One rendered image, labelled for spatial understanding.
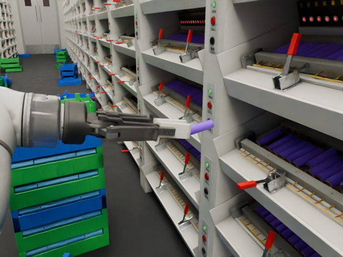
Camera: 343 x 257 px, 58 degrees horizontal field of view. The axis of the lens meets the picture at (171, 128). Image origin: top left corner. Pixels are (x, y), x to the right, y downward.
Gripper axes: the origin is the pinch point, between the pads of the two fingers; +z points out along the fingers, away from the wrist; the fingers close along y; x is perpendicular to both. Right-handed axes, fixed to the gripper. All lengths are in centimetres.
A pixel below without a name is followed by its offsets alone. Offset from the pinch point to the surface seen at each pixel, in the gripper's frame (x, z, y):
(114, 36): -14, 13, 146
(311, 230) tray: 8.2, 16.2, -23.3
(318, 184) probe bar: 3.0, 20.5, -18.6
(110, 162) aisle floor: 58, 13, 118
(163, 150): 26, 22, 56
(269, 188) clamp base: 6.9, 16.4, -12.4
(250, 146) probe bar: 3.3, 19.9, 0.5
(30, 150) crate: 21, -27, 41
